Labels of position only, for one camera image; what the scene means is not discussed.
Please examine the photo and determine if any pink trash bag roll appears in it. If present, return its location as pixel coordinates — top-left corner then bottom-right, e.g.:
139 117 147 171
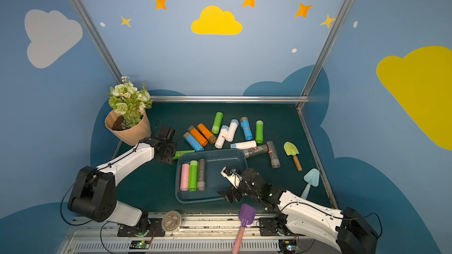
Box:
180 163 190 191

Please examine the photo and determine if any controller board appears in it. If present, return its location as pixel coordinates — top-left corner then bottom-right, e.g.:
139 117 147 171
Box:
278 239 299 254
129 241 151 250

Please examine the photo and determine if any clear plastic lidded cup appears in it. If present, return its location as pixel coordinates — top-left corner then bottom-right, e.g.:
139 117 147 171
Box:
161 210 182 233

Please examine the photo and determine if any orange trash bag roll right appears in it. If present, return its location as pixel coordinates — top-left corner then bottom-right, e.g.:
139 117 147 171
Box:
197 123 217 145

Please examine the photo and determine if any green trash bag roll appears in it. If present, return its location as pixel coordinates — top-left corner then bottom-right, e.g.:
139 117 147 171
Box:
211 112 224 135
188 160 198 192
255 120 264 144
173 150 195 160

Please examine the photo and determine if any white roll lying flat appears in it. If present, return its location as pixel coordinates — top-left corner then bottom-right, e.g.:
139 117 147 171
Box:
230 140 257 150

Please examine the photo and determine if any dark teal storage box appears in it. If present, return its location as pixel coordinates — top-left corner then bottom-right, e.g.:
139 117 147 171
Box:
175 149 248 204

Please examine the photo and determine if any blue trash bag roll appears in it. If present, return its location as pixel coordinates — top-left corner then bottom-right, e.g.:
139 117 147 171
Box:
240 116 253 141
183 132 204 152

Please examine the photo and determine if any white trash bag roll right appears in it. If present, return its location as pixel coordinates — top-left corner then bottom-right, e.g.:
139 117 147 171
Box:
226 119 239 142

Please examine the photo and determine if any white trash bag roll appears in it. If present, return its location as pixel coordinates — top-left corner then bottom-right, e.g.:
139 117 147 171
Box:
214 125 229 149
226 119 239 142

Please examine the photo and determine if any blue trash bag roll right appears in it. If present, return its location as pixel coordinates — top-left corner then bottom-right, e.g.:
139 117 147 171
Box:
240 116 253 141

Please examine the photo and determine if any grey trash bag roll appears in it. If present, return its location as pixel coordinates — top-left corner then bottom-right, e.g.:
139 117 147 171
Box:
242 145 268 158
197 158 206 191
267 141 281 169

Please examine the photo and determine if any light blue toy spade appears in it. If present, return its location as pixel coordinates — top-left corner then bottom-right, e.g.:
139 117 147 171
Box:
301 168 320 199

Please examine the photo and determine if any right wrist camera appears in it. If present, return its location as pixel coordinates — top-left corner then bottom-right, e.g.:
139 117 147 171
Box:
221 166 242 189

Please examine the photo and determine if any blue trash bag roll left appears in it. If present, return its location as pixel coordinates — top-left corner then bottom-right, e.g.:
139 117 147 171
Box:
183 132 204 152

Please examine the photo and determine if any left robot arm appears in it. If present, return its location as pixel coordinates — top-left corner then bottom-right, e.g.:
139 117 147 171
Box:
68 127 177 233

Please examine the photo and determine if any green toy trowel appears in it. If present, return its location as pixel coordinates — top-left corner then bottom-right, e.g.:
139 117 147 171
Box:
284 142 303 172

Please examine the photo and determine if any flower pot with plant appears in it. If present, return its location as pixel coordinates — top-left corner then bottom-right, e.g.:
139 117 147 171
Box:
105 76 153 146

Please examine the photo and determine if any orange trash bag roll left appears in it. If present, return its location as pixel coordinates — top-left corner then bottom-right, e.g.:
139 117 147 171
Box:
188 126 208 147

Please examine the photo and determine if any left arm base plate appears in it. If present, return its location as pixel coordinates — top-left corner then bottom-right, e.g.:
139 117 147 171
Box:
117 217 165 238

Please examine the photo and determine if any purple toy shovel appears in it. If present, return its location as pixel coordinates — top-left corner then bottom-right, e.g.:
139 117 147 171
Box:
231 204 257 254

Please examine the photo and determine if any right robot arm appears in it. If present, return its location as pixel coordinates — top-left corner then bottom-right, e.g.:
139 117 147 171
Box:
219 166 381 254

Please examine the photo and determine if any right controller board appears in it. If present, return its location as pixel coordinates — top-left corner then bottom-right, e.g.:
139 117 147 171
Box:
278 239 299 254

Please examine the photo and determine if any white trash bag roll left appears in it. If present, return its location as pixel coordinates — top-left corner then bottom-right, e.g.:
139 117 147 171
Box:
214 125 229 149

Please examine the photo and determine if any left controller board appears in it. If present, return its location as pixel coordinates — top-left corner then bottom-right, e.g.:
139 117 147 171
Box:
129 241 151 250

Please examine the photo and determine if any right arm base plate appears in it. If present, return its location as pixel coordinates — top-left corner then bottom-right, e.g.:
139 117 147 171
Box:
257 218 295 236

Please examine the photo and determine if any orange trash bag roll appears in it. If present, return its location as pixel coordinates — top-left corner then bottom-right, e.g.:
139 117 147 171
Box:
197 123 217 145
188 126 208 147

